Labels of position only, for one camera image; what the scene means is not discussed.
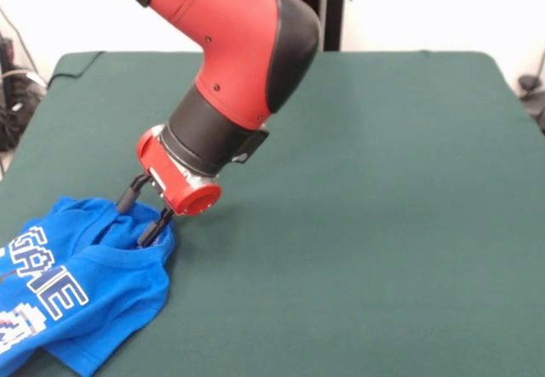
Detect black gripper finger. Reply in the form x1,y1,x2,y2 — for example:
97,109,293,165
115,173,151,214
138,207,175,248

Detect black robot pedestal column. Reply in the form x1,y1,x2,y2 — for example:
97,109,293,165
255,0,353,53

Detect blue printed t-shirt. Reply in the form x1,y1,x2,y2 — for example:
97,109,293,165
0,196,176,377

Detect dark green table cloth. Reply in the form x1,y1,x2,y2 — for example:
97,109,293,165
0,50,545,377

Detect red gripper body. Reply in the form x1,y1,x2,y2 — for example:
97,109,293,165
135,123,223,217

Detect black floor stand base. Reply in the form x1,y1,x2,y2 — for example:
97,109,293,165
517,74,545,135
0,31,48,153

